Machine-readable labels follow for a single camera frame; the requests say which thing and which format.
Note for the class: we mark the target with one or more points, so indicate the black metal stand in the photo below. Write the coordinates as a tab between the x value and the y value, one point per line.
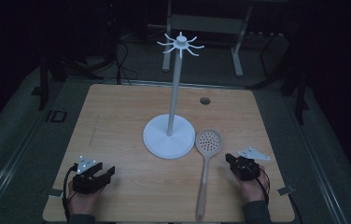
301	93
43	84

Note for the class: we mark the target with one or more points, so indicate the person's left hand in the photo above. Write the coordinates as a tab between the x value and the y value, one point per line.
83	203

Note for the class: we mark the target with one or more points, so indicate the grey tape piece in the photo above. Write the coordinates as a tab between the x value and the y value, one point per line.
55	193
285	190

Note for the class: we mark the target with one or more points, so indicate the person's right hand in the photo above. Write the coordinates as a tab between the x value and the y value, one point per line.
254	189

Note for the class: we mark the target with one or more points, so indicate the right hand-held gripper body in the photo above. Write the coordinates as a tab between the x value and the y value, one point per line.
246	169

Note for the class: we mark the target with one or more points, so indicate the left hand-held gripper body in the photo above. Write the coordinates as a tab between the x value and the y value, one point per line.
85	184

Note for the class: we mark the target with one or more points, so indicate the white hook stand rack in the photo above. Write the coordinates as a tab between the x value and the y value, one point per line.
169	138

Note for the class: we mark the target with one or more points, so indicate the grey metal desk frame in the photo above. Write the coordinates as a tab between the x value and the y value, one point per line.
207	24

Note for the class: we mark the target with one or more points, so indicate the beige slotted spoon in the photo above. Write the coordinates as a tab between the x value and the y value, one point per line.
208	143

